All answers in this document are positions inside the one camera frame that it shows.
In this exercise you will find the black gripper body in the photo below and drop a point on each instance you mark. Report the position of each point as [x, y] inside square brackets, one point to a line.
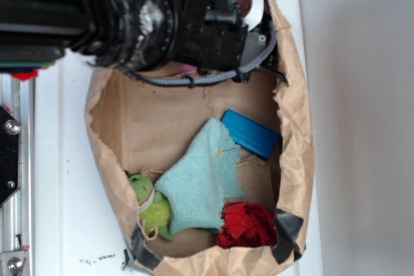
[209, 34]

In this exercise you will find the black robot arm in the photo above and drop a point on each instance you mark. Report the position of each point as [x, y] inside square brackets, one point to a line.
[126, 35]

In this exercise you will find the blue rectangular block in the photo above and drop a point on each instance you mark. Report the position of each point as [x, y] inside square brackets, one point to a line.
[250, 135]

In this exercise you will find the brown paper bag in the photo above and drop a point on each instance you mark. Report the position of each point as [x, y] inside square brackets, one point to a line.
[134, 127]

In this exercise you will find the teal terry cloth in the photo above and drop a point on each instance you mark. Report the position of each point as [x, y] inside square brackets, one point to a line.
[199, 183]

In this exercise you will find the green plush frog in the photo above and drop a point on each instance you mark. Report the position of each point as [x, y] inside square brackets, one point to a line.
[154, 208]

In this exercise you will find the red crumpled tissue paper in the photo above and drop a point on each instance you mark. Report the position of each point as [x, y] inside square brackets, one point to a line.
[247, 225]

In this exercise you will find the aluminium extrusion rail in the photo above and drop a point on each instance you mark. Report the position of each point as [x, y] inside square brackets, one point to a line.
[17, 116]

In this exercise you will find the metal corner bracket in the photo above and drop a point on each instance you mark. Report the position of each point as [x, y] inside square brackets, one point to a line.
[13, 262]

